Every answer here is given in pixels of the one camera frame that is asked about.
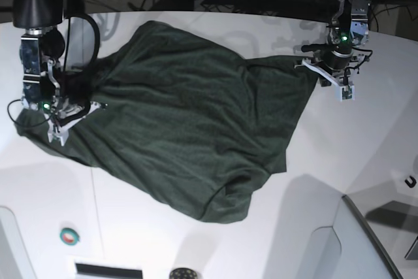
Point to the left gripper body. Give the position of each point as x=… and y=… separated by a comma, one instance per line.
x=337, y=58

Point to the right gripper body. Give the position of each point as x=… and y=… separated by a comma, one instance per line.
x=65, y=111

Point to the dark green t-shirt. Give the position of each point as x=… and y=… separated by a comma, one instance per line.
x=191, y=123

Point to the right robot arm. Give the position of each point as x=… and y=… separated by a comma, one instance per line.
x=45, y=83

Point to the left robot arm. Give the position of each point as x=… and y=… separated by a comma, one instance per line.
x=348, y=32

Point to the green tape roll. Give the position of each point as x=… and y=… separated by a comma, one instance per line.
x=69, y=236

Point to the black U-shaped hook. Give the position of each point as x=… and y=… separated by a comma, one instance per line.
x=410, y=181

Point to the grey metal tray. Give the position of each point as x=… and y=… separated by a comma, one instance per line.
x=393, y=222

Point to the black perforated round object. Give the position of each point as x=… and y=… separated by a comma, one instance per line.
x=183, y=273

